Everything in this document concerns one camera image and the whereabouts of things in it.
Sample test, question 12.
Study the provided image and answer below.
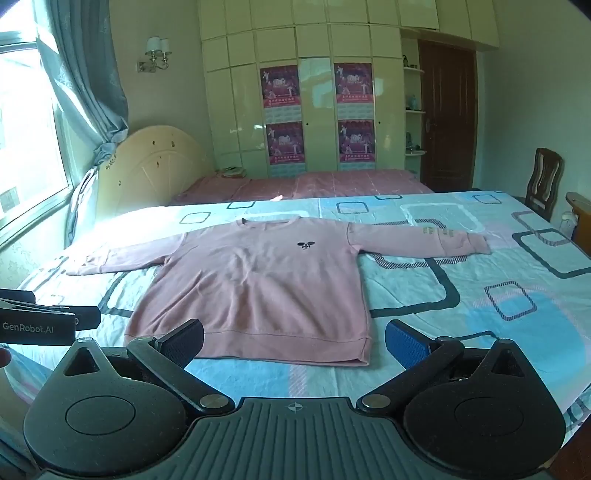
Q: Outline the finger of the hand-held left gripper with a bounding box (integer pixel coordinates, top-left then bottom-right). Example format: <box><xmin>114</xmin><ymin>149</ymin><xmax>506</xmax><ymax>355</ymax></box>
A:
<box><xmin>34</xmin><ymin>304</ymin><xmax>101</xmax><ymax>331</ymax></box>

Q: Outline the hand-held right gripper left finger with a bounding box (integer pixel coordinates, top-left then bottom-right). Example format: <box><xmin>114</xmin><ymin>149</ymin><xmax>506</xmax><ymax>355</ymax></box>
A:
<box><xmin>60</xmin><ymin>318</ymin><xmax>237</xmax><ymax>414</ymax></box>

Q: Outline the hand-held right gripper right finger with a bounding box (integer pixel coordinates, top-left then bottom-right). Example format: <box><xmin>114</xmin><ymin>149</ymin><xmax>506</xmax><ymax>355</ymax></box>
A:
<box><xmin>356</xmin><ymin>319</ymin><xmax>529</xmax><ymax>414</ymax></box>

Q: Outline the pink sweatshirt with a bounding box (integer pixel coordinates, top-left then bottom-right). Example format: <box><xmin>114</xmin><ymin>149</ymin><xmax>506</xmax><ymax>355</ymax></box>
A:
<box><xmin>67</xmin><ymin>215</ymin><xmax>491</xmax><ymax>367</ymax></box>

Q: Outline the patterned light blue bed sheet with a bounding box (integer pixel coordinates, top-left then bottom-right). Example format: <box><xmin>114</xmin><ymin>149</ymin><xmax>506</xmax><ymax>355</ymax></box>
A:
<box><xmin>18</xmin><ymin>189</ymin><xmax>591</xmax><ymax>435</ymax></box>

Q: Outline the cream wooden headboard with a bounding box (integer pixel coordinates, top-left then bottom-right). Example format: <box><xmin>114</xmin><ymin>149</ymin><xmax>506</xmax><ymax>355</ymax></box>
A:
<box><xmin>95</xmin><ymin>124</ymin><xmax>215</xmax><ymax>220</ymax></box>

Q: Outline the window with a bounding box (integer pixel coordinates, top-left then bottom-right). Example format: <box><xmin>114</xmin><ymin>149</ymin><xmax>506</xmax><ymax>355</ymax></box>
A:
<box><xmin>0</xmin><ymin>18</ymin><xmax>75</xmax><ymax>241</ymax></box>

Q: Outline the wooden furniture piece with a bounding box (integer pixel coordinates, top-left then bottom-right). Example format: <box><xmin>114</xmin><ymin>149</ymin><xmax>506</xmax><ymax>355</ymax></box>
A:
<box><xmin>566</xmin><ymin>191</ymin><xmax>591</xmax><ymax>257</ymax></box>

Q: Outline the dark wooden chair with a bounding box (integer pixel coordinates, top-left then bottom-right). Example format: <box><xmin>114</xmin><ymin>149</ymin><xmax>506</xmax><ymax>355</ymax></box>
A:
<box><xmin>524</xmin><ymin>148</ymin><xmax>565</xmax><ymax>222</ymax></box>

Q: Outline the dark wooden door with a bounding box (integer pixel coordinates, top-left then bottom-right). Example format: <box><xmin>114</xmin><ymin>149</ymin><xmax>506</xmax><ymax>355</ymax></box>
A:
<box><xmin>418</xmin><ymin>39</ymin><xmax>478</xmax><ymax>192</ymax></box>

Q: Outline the cream glossy wardrobe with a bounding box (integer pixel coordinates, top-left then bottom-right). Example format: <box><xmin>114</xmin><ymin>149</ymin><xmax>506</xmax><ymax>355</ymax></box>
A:
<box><xmin>198</xmin><ymin>0</ymin><xmax>502</xmax><ymax>181</ymax></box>

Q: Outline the blue grey curtain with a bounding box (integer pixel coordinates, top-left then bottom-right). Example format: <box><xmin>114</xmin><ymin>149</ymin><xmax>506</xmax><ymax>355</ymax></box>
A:
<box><xmin>34</xmin><ymin>0</ymin><xmax>130</xmax><ymax>245</ymax></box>

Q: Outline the purple wall poster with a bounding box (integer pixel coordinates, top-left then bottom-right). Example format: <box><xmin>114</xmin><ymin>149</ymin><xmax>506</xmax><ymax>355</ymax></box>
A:
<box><xmin>265</xmin><ymin>121</ymin><xmax>308</xmax><ymax>178</ymax></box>
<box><xmin>260</xmin><ymin>65</ymin><xmax>301</xmax><ymax>121</ymax></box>
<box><xmin>338</xmin><ymin>119</ymin><xmax>376</xmax><ymax>174</ymax></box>
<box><xmin>334</xmin><ymin>62</ymin><xmax>374</xmax><ymax>118</ymax></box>

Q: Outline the corner wall shelf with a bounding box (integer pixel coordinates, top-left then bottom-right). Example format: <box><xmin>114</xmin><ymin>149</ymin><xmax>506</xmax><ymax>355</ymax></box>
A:
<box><xmin>402</xmin><ymin>39</ymin><xmax>426</xmax><ymax>181</ymax></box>

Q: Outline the wall lamp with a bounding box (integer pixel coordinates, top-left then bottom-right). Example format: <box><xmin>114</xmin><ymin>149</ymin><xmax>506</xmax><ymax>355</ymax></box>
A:
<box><xmin>136</xmin><ymin>36</ymin><xmax>172</xmax><ymax>73</ymax></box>

